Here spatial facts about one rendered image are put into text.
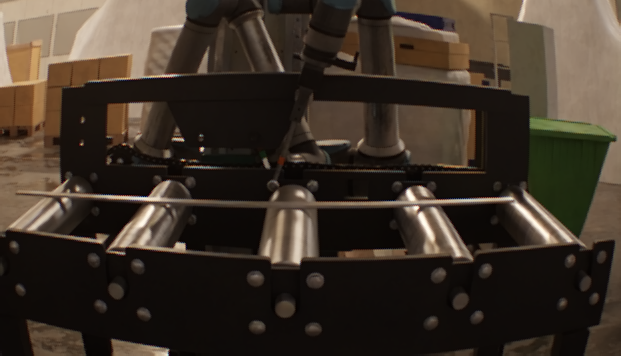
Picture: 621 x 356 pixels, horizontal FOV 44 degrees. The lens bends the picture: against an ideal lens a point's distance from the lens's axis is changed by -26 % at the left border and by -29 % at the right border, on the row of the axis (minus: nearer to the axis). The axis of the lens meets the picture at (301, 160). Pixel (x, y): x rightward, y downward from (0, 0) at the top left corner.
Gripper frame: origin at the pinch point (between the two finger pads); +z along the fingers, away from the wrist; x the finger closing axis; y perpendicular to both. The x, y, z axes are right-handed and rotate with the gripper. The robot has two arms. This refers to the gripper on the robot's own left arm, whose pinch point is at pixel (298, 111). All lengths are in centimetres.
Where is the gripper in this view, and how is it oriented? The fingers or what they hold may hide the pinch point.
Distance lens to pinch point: 238.9
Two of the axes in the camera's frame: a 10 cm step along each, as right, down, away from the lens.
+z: -3.0, 8.7, 3.8
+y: -9.5, -3.1, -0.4
